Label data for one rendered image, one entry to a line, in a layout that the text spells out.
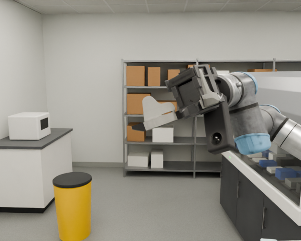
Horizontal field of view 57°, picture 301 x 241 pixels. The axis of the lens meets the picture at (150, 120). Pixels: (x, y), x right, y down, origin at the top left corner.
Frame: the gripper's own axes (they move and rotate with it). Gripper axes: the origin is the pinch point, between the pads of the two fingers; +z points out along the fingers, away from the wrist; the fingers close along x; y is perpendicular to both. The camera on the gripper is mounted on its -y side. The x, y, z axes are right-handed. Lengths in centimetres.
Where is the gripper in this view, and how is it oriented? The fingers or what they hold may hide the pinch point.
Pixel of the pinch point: (164, 119)
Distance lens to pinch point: 43.2
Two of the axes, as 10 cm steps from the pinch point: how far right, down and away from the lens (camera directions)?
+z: -6.3, 1.8, -7.6
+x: 7.0, -3.0, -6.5
